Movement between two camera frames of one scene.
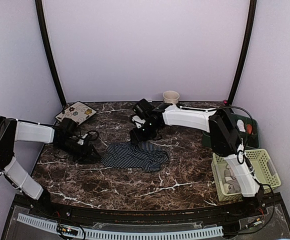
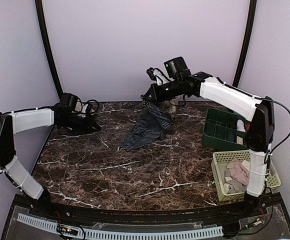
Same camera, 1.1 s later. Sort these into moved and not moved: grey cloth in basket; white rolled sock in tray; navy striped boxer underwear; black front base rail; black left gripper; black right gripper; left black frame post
Moved: navy striped boxer underwear; black right gripper; black left gripper
Not moved: grey cloth in basket; white rolled sock in tray; left black frame post; black front base rail
